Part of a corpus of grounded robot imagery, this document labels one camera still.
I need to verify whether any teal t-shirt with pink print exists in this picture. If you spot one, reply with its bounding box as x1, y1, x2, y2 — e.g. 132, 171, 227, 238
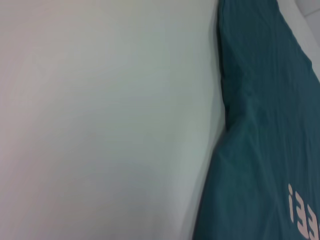
191, 0, 320, 240

